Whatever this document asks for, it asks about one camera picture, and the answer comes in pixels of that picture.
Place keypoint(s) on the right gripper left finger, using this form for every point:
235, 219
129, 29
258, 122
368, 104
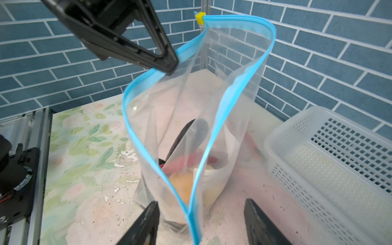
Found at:
144, 229

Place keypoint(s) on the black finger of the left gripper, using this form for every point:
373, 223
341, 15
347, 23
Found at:
100, 26

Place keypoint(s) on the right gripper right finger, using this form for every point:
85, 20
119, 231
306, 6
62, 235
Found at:
260, 229

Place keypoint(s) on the yellow toy fruit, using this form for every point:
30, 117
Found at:
182, 181

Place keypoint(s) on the red toy chili pepper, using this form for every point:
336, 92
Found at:
182, 163

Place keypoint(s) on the white plastic mesh basket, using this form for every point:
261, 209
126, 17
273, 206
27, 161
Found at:
339, 171

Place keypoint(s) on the black toy eggplant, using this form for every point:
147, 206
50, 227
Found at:
189, 139

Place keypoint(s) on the clear zip top bag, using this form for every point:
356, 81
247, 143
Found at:
217, 79

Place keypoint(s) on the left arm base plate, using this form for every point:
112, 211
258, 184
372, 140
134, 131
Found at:
18, 179

